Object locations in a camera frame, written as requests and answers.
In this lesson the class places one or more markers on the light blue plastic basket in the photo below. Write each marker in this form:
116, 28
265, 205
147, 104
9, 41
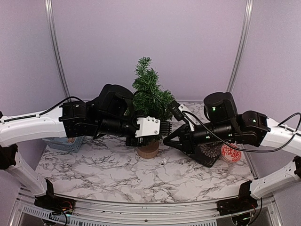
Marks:
60, 143

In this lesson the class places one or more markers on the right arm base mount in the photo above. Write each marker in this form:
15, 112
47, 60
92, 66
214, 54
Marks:
235, 205

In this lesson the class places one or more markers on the beige burlap bow ornament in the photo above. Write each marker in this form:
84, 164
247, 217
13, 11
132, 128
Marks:
71, 140

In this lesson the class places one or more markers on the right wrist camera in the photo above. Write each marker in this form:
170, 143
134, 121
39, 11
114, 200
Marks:
180, 113

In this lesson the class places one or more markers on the right aluminium frame post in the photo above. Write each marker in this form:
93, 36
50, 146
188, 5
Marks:
242, 43

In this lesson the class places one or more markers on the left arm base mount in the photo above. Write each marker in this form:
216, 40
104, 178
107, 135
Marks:
56, 204

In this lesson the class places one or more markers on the red white patterned bowl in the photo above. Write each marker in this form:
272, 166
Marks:
230, 154

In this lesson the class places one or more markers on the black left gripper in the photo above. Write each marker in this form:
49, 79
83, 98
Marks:
142, 142

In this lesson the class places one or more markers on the left aluminium frame post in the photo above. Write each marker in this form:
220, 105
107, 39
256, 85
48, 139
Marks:
55, 46

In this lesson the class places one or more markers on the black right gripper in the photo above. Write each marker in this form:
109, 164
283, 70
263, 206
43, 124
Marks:
187, 143

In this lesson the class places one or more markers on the black floral rectangular plate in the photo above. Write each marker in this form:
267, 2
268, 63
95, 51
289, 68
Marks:
206, 155

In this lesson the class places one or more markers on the aluminium frame post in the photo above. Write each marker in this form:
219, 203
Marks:
55, 46
242, 43

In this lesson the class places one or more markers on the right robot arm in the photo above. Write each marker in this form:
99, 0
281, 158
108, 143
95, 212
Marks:
202, 142

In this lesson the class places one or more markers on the aluminium front rail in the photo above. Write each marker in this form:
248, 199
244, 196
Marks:
87, 212

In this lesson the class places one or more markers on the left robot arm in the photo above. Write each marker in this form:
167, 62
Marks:
111, 113

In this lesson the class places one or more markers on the small green christmas tree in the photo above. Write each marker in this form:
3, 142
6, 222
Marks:
149, 99

